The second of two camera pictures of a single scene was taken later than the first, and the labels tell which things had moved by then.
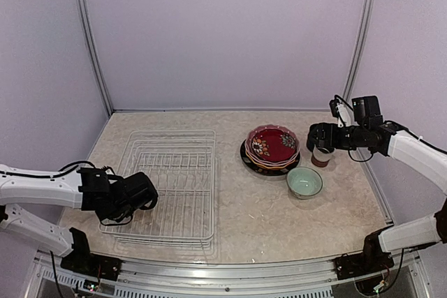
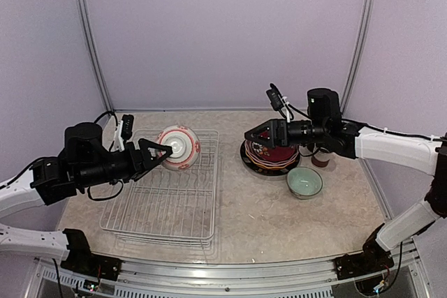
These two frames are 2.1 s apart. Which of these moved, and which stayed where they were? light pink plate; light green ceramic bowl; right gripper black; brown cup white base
Moved: right gripper black
Stayed: light green ceramic bowl; brown cup white base; light pink plate
